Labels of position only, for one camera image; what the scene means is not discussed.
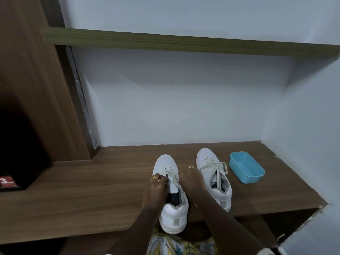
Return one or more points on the blue plastic basket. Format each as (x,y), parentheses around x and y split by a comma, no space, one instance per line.
(247,177)

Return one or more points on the white sneaker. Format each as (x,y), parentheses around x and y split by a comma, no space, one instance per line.
(207,155)
(174,223)

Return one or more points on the person's right hand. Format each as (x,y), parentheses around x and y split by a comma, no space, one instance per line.
(192,180)

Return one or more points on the person's left forearm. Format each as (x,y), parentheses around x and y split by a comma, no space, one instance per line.
(132,233)

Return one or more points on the person's left hand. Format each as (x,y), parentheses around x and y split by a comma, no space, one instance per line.
(155,193)

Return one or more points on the person's right forearm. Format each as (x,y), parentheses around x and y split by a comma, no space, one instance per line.
(231,228)

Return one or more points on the wooden wall shelf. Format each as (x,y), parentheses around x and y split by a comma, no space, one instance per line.
(186,42)

